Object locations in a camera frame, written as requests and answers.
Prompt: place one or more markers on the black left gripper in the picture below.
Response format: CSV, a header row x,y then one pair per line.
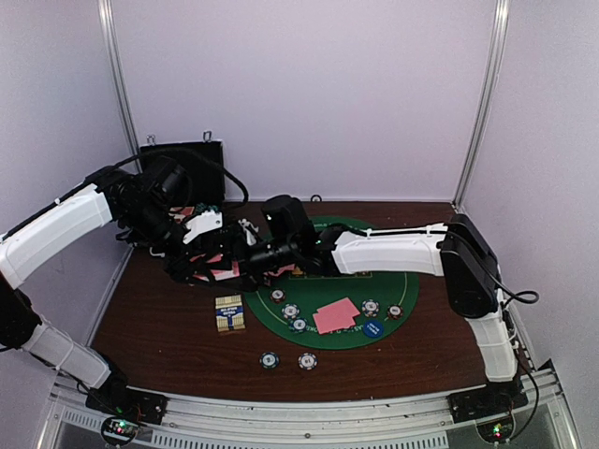
x,y
180,272

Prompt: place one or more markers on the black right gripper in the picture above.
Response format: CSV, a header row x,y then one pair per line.
x,y
245,265

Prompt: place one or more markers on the dealt card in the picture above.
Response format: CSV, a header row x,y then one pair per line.
x,y
280,271

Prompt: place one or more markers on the pink playing cards pile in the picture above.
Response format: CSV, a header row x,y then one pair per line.
x,y
220,267

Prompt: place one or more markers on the brown chip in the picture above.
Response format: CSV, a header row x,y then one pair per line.
x,y
277,295
394,312

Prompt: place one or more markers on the blue beige chip mat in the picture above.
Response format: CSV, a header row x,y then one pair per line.
x,y
370,308
290,311

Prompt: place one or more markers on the blue green chip mat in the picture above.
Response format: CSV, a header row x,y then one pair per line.
x,y
298,325

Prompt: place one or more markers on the face-down card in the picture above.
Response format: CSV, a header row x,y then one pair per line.
x,y
344,305
327,322

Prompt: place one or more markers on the blue beige 10 chip stack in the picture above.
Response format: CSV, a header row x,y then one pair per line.
x,y
307,361

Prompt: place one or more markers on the blue small blind button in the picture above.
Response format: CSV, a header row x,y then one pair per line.
x,y
373,329

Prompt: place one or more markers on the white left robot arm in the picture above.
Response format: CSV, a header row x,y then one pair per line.
x,y
141,205

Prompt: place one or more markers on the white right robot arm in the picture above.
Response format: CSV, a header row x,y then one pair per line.
x,y
455,251

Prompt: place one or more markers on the boxed playing card deck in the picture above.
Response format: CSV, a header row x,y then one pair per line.
x,y
182,212

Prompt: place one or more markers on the open card deck box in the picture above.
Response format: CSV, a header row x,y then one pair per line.
x,y
229,313

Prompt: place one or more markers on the teal blue chip stack in case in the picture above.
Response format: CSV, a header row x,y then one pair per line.
x,y
202,208

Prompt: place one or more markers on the green round poker mat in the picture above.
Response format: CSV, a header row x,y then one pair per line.
x,y
311,292

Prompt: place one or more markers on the blue green 50 chip stack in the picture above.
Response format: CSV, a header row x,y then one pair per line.
x,y
269,360

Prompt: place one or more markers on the black poker chip case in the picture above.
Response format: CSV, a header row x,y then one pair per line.
x,y
202,163

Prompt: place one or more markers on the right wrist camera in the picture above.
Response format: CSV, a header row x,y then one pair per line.
x,y
288,224

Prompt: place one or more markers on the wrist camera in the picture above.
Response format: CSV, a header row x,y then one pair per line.
x,y
204,229
288,224

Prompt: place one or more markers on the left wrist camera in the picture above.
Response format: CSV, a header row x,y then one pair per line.
x,y
204,229

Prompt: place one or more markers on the aluminium front rail base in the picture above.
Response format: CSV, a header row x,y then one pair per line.
x,y
423,421

